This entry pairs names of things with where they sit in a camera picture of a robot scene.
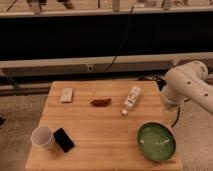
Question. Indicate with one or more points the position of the white rectangular sponge block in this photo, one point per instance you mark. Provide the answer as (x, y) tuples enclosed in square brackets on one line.
[(66, 95)]

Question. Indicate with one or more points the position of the black smartphone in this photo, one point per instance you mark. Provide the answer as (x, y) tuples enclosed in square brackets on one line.
[(63, 140)]

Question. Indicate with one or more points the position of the white paper cup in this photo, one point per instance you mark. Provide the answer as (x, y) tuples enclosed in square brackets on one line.
[(43, 137)]

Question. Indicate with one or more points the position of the green ceramic bowl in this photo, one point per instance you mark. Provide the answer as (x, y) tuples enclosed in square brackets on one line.
[(156, 142)]

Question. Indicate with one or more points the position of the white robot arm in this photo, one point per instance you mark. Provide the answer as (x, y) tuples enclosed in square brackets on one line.
[(188, 81)]

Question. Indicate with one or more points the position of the small white plastic bottle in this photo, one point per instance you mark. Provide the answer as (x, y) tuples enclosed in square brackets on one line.
[(131, 99)]

